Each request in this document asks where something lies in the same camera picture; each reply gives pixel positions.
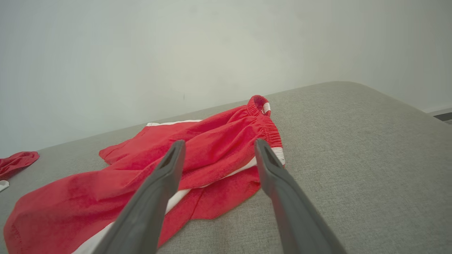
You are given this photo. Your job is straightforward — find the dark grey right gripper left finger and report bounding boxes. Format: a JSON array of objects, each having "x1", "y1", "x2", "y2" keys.
[{"x1": 93, "y1": 140, "x2": 186, "y2": 254}]

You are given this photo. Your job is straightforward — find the red basketball jersey with numbers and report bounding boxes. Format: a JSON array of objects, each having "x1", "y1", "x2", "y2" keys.
[{"x1": 0, "y1": 151, "x2": 40, "y2": 193}]

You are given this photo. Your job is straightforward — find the red shorts with white stripes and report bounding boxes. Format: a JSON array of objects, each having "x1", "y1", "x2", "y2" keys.
[{"x1": 4, "y1": 95, "x2": 286, "y2": 254}]

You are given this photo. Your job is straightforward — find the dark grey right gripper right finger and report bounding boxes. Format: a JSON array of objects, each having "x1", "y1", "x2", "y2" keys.
[{"x1": 255, "y1": 138, "x2": 346, "y2": 254}]

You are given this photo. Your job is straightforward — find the white and black baseboard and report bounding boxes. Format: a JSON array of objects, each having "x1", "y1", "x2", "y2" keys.
[{"x1": 428, "y1": 108, "x2": 452, "y2": 125}]

